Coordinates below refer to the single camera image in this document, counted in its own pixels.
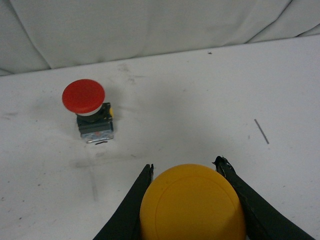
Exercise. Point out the white pleated curtain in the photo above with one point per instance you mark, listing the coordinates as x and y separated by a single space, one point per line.
37 35

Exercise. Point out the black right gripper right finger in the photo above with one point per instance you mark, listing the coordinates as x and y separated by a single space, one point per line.
263 221

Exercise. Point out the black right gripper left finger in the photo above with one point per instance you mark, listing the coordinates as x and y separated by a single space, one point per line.
125 222

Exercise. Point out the yellow mushroom push button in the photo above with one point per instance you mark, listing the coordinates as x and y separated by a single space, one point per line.
191 202

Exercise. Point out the red mushroom push button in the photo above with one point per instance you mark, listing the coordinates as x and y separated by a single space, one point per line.
94 117

